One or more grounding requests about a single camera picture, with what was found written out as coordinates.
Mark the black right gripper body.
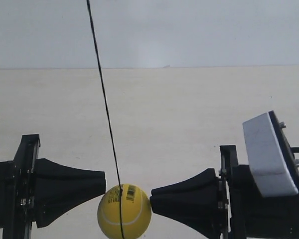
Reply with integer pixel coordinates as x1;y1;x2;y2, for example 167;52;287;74
219;145;299;239

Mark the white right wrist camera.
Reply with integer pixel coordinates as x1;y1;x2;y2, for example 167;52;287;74
243;111;299;198

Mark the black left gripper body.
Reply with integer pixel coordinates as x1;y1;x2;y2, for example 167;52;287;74
0;134;40;239

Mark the black hanging string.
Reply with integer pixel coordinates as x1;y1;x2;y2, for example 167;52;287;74
86;0;127;239

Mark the yellow tennis ball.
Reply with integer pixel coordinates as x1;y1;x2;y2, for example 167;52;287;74
97;184;151;239

